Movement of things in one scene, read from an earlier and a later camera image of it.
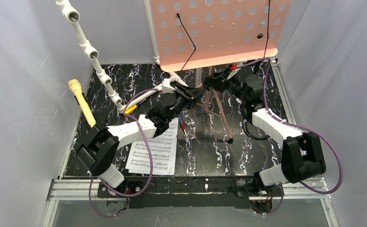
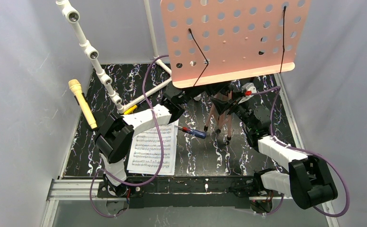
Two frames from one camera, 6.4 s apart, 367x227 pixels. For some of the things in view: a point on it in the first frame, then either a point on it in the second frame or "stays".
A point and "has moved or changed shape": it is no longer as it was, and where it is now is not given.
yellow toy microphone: (75, 86) stays
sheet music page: (163, 152) stays
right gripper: (219, 81) → (233, 98)
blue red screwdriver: (182, 123) → (193, 132)
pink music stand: (192, 33) has moved or changed shape
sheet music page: (171, 166) stays
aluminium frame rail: (87, 189) stays
